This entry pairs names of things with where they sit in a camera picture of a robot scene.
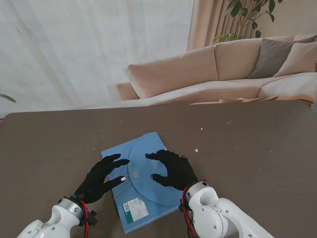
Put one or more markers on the wooden coffee table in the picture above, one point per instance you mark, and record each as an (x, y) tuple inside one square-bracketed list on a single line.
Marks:
[(257, 99)]

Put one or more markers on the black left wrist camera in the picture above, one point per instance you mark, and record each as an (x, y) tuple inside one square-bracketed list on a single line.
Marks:
[(90, 218)]

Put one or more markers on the beige sofa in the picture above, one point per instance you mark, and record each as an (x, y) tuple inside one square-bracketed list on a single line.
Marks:
[(173, 72)]

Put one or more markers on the white sheer curtain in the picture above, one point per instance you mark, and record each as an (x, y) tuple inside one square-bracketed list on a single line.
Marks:
[(99, 49)]

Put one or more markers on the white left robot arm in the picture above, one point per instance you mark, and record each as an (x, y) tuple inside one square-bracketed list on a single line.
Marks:
[(54, 223)]

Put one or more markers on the beige pleated curtain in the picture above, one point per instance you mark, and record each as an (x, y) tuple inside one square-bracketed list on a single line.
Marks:
[(205, 24)]

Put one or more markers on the grey cushion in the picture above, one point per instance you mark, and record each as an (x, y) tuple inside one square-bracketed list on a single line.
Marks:
[(270, 59)]

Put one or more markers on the blue file folder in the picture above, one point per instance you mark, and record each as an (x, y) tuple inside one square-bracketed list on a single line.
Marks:
[(148, 188)]

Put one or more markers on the beige cushion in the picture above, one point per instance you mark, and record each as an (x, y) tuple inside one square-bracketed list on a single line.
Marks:
[(299, 59)]

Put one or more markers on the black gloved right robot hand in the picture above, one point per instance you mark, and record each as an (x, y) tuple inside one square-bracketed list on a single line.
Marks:
[(175, 173)]

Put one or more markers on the small green plant leaves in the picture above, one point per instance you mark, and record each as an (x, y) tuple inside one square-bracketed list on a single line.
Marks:
[(8, 98)]

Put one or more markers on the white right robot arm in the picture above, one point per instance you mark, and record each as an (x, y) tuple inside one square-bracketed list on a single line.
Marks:
[(218, 215)]

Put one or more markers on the round wooden tray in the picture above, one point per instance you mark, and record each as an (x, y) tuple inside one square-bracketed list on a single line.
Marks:
[(231, 100)]

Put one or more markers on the tall green leafy plant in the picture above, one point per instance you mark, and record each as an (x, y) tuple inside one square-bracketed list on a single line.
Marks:
[(244, 12)]

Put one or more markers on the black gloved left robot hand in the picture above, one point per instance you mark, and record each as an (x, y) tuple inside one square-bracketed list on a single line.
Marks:
[(95, 181)]

